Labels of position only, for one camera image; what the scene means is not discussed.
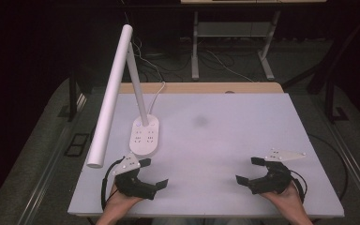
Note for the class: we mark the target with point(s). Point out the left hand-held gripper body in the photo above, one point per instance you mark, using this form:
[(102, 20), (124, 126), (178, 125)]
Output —
[(130, 185)]

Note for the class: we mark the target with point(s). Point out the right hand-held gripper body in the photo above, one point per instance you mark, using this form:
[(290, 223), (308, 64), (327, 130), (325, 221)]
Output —
[(273, 179)]

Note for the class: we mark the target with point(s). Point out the person's left hand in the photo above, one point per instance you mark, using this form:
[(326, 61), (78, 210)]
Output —
[(120, 201)]

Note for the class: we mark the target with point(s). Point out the person's right hand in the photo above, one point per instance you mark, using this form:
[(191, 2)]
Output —
[(283, 200)]

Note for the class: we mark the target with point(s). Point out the white table mat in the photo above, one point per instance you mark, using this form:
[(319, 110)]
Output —
[(225, 150)]

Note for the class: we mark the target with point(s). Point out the white desk lamp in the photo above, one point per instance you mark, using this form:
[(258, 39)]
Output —
[(112, 93)]

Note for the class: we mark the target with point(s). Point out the black metal stand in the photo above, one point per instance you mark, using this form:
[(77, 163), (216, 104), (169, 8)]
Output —
[(329, 78), (72, 100)]

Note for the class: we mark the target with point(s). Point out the black rectangular floor frame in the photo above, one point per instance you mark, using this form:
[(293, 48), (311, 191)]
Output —
[(76, 144)]

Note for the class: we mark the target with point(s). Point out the aluminium floor rail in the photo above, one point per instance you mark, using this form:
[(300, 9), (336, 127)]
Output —
[(350, 162), (48, 168)]

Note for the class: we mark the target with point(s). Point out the grey metal desk frame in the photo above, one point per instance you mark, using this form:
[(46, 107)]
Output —
[(231, 29)]

